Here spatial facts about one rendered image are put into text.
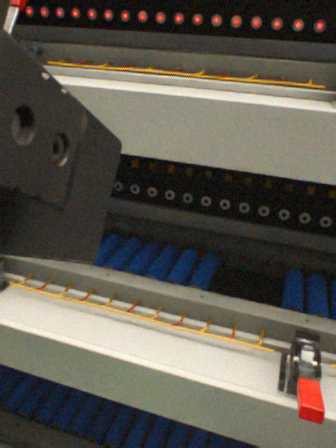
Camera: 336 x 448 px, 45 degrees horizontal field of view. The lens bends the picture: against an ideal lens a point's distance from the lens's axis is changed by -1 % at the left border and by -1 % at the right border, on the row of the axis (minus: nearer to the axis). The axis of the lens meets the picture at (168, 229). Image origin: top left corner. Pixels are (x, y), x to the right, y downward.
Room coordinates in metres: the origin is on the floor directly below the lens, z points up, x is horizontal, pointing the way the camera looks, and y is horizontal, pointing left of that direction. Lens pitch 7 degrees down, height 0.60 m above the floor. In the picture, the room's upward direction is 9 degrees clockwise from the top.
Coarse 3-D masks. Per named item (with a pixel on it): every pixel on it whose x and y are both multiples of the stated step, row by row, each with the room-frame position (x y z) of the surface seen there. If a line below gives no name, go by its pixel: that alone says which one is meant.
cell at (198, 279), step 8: (208, 256) 0.39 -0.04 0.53; (216, 256) 0.40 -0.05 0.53; (200, 264) 0.38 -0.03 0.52; (208, 264) 0.38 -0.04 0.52; (216, 264) 0.39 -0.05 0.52; (200, 272) 0.36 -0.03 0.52; (208, 272) 0.36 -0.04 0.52; (192, 280) 0.35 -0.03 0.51; (200, 280) 0.35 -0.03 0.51; (208, 280) 0.36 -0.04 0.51; (200, 288) 0.34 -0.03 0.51
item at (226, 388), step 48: (288, 240) 0.42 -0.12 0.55; (0, 336) 0.31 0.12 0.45; (48, 336) 0.29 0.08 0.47; (96, 336) 0.30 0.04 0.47; (144, 336) 0.30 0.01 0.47; (192, 336) 0.30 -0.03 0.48; (96, 384) 0.29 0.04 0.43; (144, 384) 0.28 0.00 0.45; (192, 384) 0.26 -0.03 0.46; (240, 384) 0.26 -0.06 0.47; (240, 432) 0.26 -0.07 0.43; (288, 432) 0.25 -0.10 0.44
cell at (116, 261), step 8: (128, 240) 0.41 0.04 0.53; (136, 240) 0.41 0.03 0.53; (120, 248) 0.40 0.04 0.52; (128, 248) 0.40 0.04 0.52; (136, 248) 0.41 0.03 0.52; (112, 256) 0.38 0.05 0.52; (120, 256) 0.38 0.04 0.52; (128, 256) 0.39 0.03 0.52; (104, 264) 0.36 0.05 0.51; (112, 264) 0.36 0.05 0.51; (120, 264) 0.37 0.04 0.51
